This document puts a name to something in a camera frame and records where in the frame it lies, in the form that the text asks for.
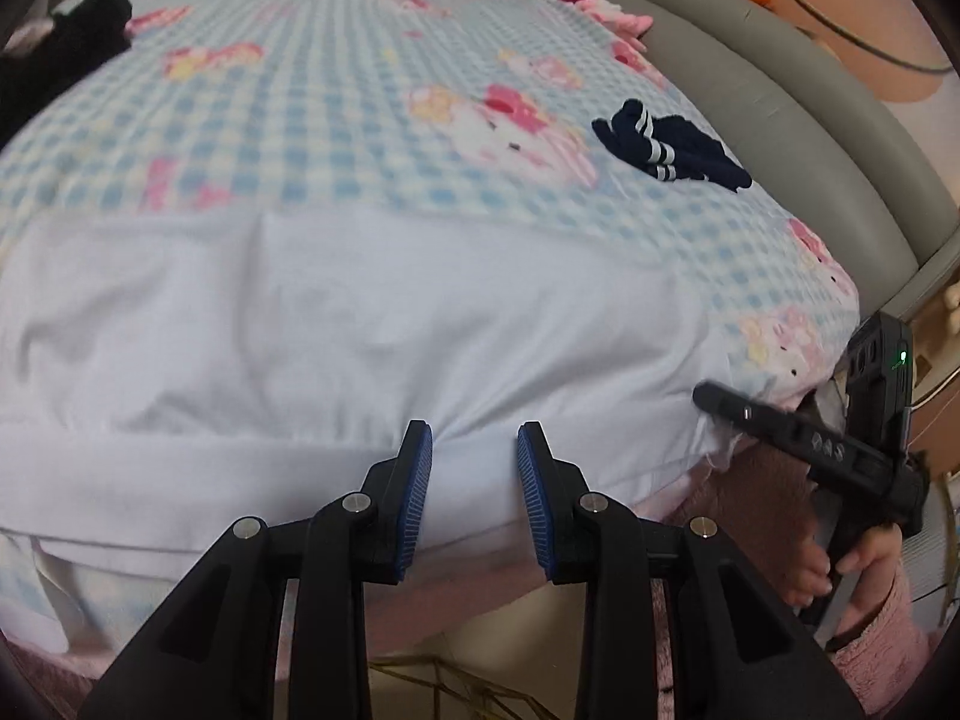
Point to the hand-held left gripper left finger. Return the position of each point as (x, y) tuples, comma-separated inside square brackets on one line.
[(416, 495)]

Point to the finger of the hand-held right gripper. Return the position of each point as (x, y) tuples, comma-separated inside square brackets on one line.
[(739, 411)]

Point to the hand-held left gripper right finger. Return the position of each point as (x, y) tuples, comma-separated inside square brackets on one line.
[(534, 495)]

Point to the white shirt with navy trim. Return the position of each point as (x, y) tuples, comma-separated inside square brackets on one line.
[(337, 330)]

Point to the person's right forearm pink sleeve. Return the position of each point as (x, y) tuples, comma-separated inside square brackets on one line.
[(885, 645)]

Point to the pile of black clothes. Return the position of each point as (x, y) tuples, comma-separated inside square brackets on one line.
[(67, 45)]

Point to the person's right hand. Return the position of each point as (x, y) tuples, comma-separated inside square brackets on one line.
[(877, 551)]

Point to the navy sock with white stripes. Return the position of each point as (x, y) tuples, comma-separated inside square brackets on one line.
[(622, 127), (712, 165)]

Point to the blue checked printed blanket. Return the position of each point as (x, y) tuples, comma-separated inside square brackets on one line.
[(337, 105)]

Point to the pink plush toy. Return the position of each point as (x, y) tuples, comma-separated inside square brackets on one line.
[(600, 7)]

